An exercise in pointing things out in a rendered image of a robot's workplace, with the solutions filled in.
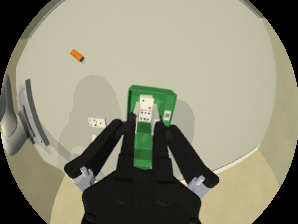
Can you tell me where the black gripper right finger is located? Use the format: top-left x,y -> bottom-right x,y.
151,104 -> 219,206

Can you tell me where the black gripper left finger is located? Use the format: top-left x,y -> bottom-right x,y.
64,102 -> 140,204

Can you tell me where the green rack of bins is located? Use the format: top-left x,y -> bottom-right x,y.
127,85 -> 177,170

